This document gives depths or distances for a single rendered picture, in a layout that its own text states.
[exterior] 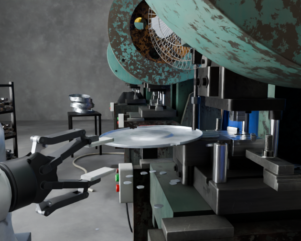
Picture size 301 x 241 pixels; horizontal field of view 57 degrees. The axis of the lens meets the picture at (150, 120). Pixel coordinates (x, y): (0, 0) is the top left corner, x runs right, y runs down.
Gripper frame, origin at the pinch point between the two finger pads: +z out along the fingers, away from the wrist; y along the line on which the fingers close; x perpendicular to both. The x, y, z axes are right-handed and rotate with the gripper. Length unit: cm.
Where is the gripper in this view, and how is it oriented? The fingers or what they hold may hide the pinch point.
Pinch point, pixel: (99, 157)
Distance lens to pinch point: 58.6
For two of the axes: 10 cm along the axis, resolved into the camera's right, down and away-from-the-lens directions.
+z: 5.6, -1.1, 8.2
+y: -0.2, -9.9, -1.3
